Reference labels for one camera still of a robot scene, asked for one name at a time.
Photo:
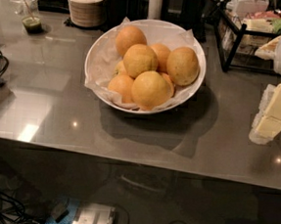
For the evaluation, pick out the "orange behind front orange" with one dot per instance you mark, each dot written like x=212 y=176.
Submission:
x=169 y=82

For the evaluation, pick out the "white bowl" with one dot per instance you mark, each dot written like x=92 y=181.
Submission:
x=103 y=57

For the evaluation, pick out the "large orange at front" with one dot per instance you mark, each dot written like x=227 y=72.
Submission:
x=150 y=90

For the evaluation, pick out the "dark container at back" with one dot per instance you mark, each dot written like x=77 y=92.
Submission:
x=191 y=18

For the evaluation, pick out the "small orange at left middle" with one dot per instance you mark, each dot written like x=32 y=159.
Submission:
x=119 y=69

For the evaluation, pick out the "white paper liner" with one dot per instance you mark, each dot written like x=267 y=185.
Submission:
x=146 y=66

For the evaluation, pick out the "black cylindrical container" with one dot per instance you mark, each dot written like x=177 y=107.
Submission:
x=116 y=11

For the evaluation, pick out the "stack of paper bowls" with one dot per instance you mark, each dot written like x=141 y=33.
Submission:
x=87 y=13

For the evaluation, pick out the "silver box on floor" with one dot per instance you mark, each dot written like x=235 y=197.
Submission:
x=94 y=213

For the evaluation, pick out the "blue cloth on floor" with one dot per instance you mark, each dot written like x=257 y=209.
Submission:
x=62 y=211

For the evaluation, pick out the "plastic cup with green sauce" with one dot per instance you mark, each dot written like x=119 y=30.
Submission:
x=27 y=11

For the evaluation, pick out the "black wire rack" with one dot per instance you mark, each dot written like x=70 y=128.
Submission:
x=233 y=53

